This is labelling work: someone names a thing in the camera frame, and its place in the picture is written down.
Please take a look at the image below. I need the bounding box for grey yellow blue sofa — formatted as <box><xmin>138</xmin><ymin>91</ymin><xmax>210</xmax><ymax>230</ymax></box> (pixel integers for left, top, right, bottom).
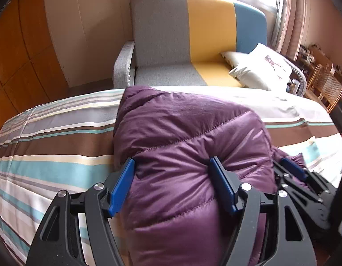
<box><xmin>113</xmin><ymin>0</ymin><xmax>309</xmax><ymax>98</ymax></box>

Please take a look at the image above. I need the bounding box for cluttered wooden desk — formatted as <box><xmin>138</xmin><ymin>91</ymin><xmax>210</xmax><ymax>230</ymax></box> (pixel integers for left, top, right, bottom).
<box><xmin>297</xmin><ymin>43</ymin><xmax>342</xmax><ymax>76</ymax></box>

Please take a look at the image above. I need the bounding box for wooden wardrobe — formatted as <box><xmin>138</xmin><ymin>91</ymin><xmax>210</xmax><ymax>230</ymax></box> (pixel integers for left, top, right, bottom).
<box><xmin>0</xmin><ymin>0</ymin><xmax>70</xmax><ymax>140</ymax></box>

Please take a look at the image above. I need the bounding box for plain beige pillow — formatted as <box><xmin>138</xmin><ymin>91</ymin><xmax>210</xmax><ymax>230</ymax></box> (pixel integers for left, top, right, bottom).
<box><xmin>220</xmin><ymin>51</ymin><xmax>252</xmax><ymax>68</ymax></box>

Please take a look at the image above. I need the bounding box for striped bed sheet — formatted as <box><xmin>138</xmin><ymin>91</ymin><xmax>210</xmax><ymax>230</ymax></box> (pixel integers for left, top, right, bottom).
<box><xmin>0</xmin><ymin>84</ymin><xmax>342</xmax><ymax>266</ymax></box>

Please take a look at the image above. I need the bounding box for pink patterned curtain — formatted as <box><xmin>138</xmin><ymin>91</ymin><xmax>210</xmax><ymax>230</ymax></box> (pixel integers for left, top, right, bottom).
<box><xmin>276</xmin><ymin>0</ymin><xmax>309</xmax><ymax>60</ymax></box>

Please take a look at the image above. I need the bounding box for white printed pillow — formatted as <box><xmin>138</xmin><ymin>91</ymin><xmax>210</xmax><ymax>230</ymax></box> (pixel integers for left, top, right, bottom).
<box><xmin>229</xmin><ymin>43</ymin><xmax>295</xmax><ymax>92</ymax></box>

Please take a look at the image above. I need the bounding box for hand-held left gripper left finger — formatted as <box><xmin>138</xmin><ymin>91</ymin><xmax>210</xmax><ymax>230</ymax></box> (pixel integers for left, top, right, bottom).
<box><xmin>25</xmin><ymin>158</ymin><xmax>136</xmax><ymax>266</ymax></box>

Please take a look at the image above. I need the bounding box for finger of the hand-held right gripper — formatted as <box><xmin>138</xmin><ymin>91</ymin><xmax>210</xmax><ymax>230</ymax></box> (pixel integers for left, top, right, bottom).
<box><xmin>272</xmin><ymin>161</ymin><xmax>328</xmax><ymax>215</ymax></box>
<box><xmin>281</xmin><ymin>157</ymin><xmax>338</xmax><ymax>200</ymax></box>

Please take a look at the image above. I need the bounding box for rattan chair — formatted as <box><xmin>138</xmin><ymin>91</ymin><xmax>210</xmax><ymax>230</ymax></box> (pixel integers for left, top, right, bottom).
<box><xmin>305</xmin><ymin>64</ymin><xmax>342</xmax><ymax>113</ymax></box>

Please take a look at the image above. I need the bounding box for purple puffer jacket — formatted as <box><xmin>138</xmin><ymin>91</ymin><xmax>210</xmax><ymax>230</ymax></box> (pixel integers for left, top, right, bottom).
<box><xmin>113</xmin><ymin>86</ymin><xmax>309</xmax><ymax>266</ymax></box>

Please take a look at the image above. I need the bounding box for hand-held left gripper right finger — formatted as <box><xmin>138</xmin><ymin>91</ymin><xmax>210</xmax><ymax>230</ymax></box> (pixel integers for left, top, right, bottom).
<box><xmin>209</xmin><ymin>156</ymin><xmax>317</xmax><ymax>266</ymax></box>

